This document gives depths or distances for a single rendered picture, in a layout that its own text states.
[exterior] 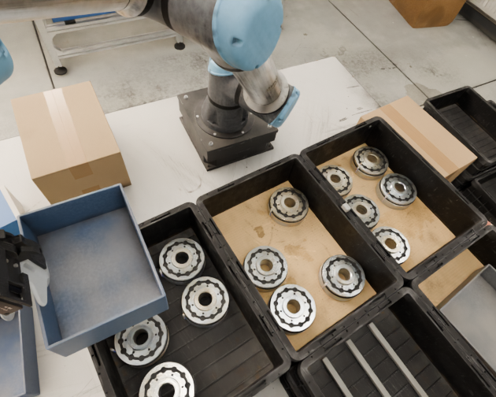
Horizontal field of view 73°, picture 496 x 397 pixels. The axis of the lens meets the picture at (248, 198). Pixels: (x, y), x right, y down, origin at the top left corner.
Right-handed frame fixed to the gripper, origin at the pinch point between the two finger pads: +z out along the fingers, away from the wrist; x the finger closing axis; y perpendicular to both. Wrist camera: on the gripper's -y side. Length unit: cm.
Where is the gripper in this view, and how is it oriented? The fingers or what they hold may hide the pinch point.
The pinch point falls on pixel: (35, 280)
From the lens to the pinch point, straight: 55.3
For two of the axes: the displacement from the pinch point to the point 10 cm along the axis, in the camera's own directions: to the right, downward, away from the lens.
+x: 9.1, -3.8, 1.8
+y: 4.2, 8.0, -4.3
